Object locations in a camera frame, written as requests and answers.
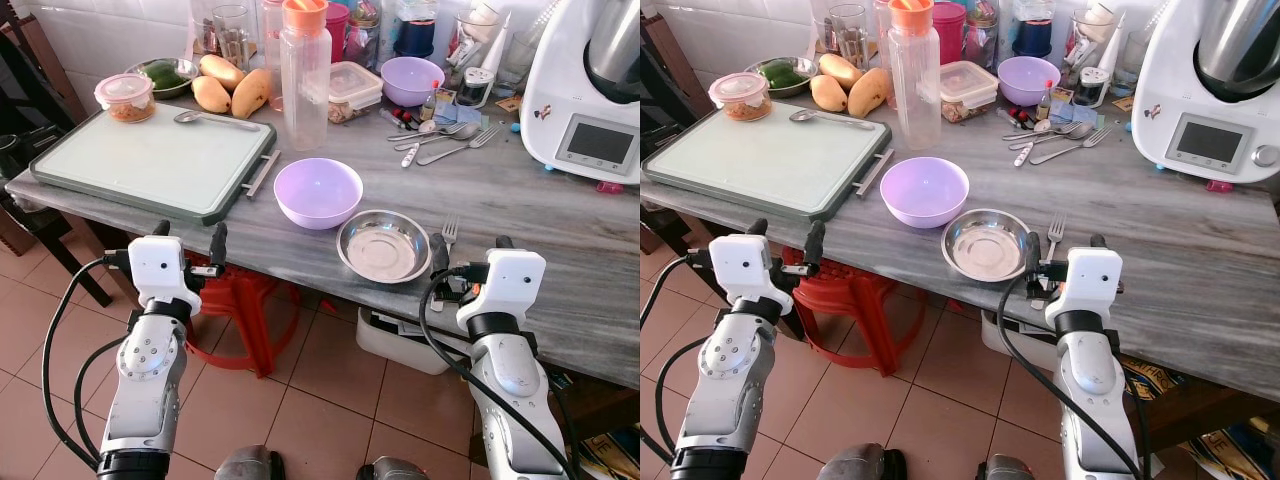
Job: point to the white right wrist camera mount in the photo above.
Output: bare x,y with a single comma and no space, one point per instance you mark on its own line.
510,280
1090,280

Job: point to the clear bottle orange cap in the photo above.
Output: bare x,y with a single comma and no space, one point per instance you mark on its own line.
914,90
305,90

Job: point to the round steel plate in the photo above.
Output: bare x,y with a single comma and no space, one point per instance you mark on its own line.
383,250
985,247

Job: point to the clear drinking glass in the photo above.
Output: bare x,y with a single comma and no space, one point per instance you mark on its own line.
850,40
232,40

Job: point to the white kitchen cooking machine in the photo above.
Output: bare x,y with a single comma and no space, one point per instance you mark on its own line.
1170,80
560,90

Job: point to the white green-rimmed cutting board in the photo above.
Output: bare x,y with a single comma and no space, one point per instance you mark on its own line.
760,155
150,160

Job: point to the glass storage jar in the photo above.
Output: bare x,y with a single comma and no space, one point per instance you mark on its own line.
365,35
981,35

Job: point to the red plastic stool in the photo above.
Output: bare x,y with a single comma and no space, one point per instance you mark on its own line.
860,300
250,300

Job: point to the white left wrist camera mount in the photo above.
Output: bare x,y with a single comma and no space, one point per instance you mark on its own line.
160,270
745,270

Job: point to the yellow patterned bag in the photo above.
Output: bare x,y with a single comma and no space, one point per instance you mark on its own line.
610,460
1230,455

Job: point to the small purple plastic bowl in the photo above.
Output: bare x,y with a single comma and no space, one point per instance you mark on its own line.
412,82
1028,80

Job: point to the steel spoon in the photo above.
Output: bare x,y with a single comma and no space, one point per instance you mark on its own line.
1043,126
187,117
428,127
466,130
1080,129
802,116

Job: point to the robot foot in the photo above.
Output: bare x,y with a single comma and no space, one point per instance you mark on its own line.
1005,470
390,470
245,465
855,465

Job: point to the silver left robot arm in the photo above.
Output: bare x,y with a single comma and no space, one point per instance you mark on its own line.
722,375
145,372

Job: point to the round container pink lid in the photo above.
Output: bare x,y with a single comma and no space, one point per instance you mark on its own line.
126,95
740,93

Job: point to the yellow mango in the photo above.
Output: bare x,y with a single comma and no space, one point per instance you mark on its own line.
868,93
220,72
210,95
250,95
840,70
828,93

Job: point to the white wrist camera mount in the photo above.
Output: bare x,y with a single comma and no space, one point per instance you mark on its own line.
1090,280
160,270
510,280
745,270

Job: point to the square clear plastic container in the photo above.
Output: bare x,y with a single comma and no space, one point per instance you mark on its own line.
355,85
968,85

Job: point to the small bottle red cap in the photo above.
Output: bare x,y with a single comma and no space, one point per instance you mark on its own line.
430,105
1047,102

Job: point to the large purple plastic bowl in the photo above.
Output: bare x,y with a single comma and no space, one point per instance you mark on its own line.
318,195
924,190

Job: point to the dark blue container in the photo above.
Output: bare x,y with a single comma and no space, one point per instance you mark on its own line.
1032,38
415,40

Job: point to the green vegetable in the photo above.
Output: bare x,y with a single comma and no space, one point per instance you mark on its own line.
163,75
782,74

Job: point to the white plastic bin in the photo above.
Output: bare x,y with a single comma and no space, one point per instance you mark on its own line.
390,340
1012,350

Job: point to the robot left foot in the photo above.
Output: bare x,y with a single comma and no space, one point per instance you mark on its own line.
245,465
855,465

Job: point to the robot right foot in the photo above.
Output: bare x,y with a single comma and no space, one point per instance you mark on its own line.
1005,470
390,470

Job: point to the magenta plastic tumbler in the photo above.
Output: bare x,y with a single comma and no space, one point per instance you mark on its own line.
950,30
338,30

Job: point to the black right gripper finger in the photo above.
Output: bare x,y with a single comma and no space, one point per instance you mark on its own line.
1097,242
440,255
504,244
1033,252

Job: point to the small steel bowl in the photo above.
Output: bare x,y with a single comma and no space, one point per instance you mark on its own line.
172,92
790,91

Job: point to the dark wooden chair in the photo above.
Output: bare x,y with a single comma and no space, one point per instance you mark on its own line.
20,80
655,60

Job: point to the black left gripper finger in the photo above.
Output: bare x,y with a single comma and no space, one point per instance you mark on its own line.
162,229
816,245
218,245
757,228

